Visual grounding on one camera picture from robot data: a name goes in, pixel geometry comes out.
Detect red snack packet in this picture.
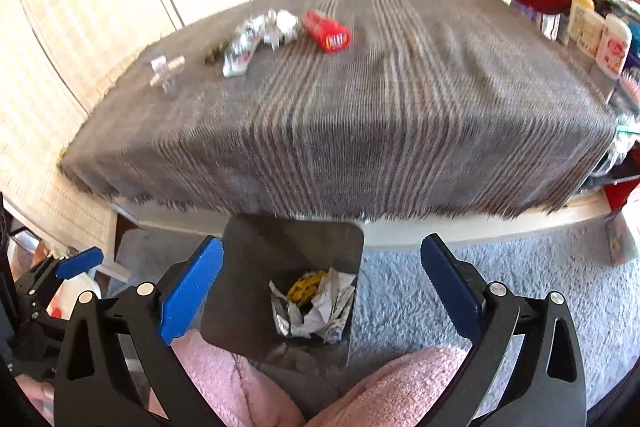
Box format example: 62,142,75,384
302,10,352,54

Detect white bottle yellow cap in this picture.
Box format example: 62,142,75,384
567,0,597,54

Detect clear plastic piece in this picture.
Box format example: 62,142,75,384
149,53,187,96

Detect white paper wrapper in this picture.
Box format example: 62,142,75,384
269,269,358,347

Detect silver foil wrapper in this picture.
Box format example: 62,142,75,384
222,9,302,78

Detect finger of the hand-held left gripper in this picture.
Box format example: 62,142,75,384
54,246,105,281

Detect pink hairbrush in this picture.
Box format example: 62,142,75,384
619,69,640,102

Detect person's pink fleece pants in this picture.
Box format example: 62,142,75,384
169,331,482,427

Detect white low table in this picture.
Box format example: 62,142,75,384
111,192,617,249

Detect grey plaid tablecloth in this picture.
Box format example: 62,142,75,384
57,0,617,215

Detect person's left hand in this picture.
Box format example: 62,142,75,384
14,374,56,423

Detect red box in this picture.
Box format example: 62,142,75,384
602,178,640,214

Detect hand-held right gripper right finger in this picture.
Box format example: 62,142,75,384
420,233,587,427

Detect bamboo folding screen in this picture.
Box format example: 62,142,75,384
0,0,253,260

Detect grey carpet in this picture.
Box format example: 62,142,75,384
114,217,640,410

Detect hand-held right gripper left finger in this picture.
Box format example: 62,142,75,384
52,236,225,427

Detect white bottle pink label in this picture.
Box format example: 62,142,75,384
594,13,634,81

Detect black trash bin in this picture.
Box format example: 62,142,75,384
199,215,365,370

